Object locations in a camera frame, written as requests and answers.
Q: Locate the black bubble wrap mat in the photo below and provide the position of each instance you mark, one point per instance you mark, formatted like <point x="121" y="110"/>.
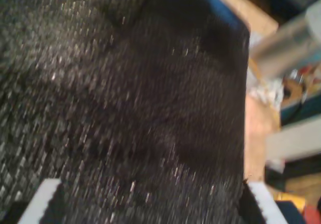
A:
<point x="125" y="108"/>

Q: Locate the blue base plate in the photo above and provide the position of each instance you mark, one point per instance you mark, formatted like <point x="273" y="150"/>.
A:
<point x="225" y="5"/>

